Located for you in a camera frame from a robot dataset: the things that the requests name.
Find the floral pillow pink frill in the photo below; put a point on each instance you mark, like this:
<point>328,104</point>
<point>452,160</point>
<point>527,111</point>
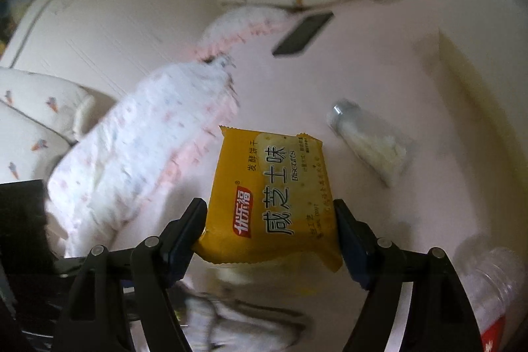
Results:
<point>243,28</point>
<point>140,146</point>

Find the white cardboard box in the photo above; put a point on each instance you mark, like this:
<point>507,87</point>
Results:
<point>495,154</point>

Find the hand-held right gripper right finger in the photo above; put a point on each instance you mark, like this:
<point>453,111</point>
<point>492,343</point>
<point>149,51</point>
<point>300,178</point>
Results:
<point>352,249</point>

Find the cream carrot print cushion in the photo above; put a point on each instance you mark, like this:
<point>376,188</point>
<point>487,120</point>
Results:
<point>37,108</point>

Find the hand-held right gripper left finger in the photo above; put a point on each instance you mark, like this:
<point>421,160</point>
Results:
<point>185,240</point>

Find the white bed headboard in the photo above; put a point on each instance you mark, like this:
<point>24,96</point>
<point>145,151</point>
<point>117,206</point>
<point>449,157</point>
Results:
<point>123,18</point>

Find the clear plastic bottle red label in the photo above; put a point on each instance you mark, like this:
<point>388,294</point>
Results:
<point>495,294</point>

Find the black smartphone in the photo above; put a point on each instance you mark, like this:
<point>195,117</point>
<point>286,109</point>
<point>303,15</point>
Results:
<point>303,33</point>

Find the yellow biscuit packet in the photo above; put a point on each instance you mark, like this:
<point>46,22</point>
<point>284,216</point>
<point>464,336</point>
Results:
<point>268,203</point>

